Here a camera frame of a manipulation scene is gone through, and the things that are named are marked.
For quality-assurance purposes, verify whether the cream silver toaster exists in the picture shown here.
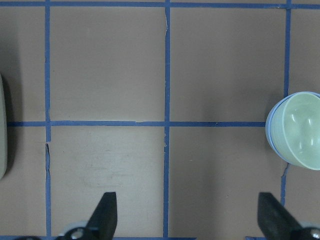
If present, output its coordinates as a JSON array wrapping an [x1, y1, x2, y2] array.
[[0, 75, 8, 179]]

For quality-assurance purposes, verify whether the blue bowl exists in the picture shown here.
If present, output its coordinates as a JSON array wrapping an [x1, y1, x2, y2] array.
[[265, 91, 320, 166]]

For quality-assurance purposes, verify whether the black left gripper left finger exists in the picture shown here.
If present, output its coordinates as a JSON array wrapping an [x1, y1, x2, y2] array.
[[57, 192, 118, 240]]

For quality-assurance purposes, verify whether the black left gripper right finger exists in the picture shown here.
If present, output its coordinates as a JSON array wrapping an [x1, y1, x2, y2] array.
[[257, 192, 320, 240]]

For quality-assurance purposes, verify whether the green bowl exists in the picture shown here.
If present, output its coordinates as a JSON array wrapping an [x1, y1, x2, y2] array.
[[269, 91, 320, 171]]

